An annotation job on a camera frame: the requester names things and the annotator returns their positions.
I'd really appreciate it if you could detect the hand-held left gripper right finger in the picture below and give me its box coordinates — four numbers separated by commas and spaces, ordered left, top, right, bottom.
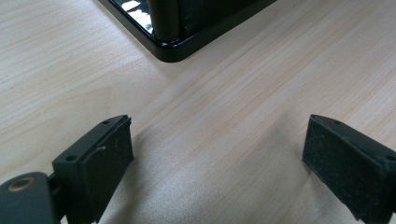
301, 113, 396, 224

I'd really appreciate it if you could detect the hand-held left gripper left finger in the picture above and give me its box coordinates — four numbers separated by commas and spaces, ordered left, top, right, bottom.
51, 114, 135, 224

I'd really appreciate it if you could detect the red and black shoe rack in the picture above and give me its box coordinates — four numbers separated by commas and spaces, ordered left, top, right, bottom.
97, 0, 278, 63

